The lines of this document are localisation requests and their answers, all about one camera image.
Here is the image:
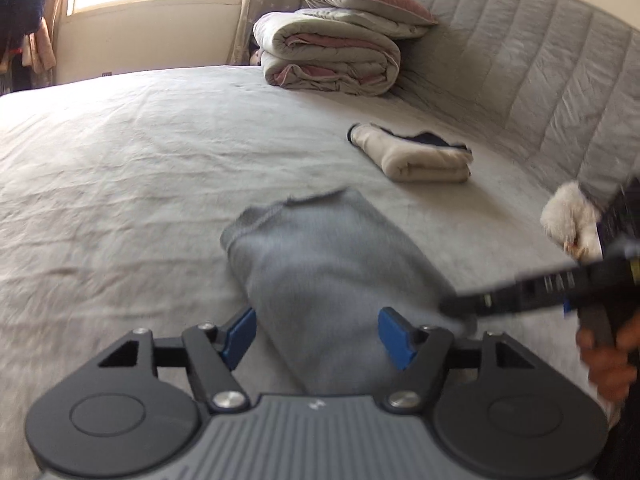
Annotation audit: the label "hanging beige pink garment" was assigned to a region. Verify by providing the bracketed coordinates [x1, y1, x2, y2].
[22, 10, 57, 74]

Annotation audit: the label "white fluffy item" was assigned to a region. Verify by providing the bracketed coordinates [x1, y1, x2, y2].
[540, 181, 604, 264]

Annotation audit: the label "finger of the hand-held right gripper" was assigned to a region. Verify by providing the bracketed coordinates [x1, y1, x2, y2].
[439, 264, 594, 319]

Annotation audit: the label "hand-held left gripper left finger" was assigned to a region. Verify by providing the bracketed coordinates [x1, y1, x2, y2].
[97, 306, 258, 414]

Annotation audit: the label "person's right hand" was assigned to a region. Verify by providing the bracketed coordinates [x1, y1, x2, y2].
[575, 328, 633, 404]

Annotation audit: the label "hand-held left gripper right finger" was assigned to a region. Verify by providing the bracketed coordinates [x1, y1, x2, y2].
[377, 306, 531, 414]

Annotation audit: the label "grey pink pillow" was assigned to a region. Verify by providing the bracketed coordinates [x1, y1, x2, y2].
[288, 0, 440, 41]

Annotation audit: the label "bed with grey sheet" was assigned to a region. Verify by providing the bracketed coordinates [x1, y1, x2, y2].
[0, 64, 640, 480]

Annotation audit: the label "grey quilted headboard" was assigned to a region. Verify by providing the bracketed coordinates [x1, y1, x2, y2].
[385, 0, 640, 211]

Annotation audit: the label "hanging dark clothes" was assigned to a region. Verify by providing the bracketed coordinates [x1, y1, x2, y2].
[0, 0, 51, 57]

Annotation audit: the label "person's right forearm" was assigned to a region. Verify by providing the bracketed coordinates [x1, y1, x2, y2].
[592, 395, 640, 480]

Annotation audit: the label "grey knit patterned sweater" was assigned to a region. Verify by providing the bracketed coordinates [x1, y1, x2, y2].
[220, 187, 476, 397]

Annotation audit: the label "folded grey pink quilt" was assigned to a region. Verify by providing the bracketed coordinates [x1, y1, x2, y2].
[252, 7, 402, 97]

